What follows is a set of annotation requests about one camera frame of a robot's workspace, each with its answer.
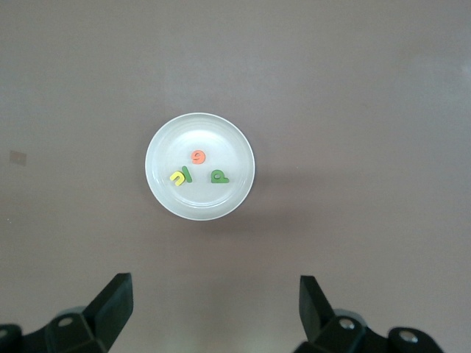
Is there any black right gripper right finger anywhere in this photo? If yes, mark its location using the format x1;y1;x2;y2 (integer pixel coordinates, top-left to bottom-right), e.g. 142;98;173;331
300;274;442;353

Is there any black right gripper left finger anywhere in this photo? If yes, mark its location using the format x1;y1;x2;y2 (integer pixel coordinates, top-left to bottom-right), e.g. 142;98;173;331
0;272;133;353

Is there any dark green letter d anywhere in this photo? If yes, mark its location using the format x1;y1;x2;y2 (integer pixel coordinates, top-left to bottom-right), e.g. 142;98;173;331
210;168;231;184

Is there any beige round plate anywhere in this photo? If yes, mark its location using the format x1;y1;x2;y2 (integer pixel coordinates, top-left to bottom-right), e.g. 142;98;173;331
144;113;256;222

